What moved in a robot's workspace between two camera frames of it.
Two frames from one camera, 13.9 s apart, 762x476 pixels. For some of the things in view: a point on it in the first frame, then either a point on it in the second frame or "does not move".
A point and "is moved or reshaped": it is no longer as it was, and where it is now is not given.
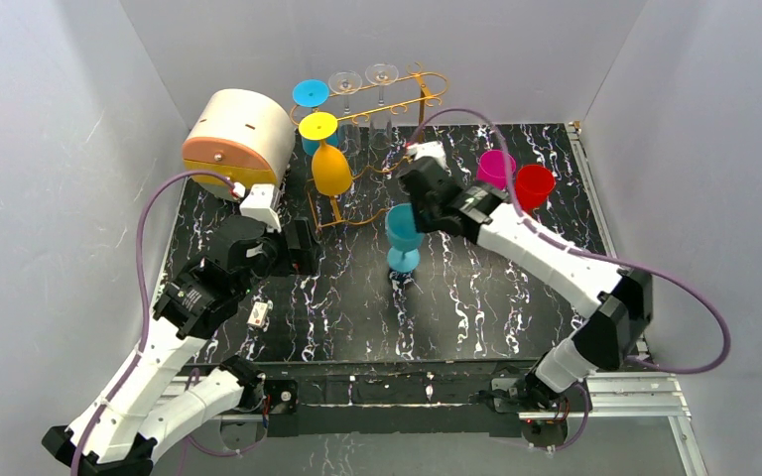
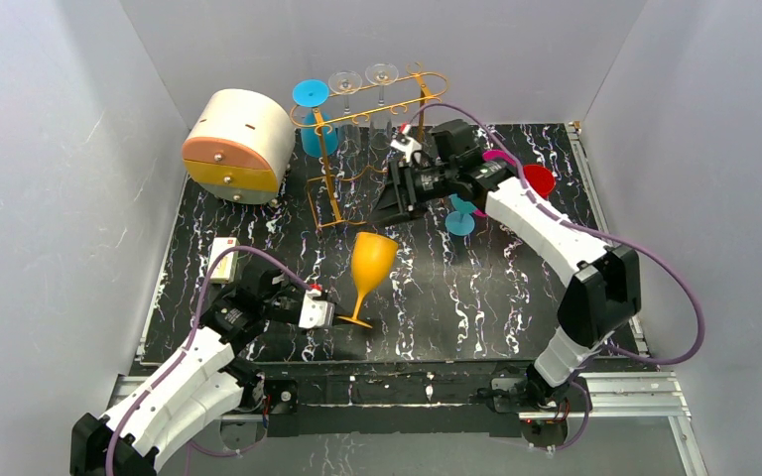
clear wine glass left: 349,136 does not move
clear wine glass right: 381,122 does not move
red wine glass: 533,184 does not move
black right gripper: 423,209 → 405,193
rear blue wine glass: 311,93 does not move
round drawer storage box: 243,134 does not move
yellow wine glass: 330,171 → 372,261
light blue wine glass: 403,237 is moved or reshaped
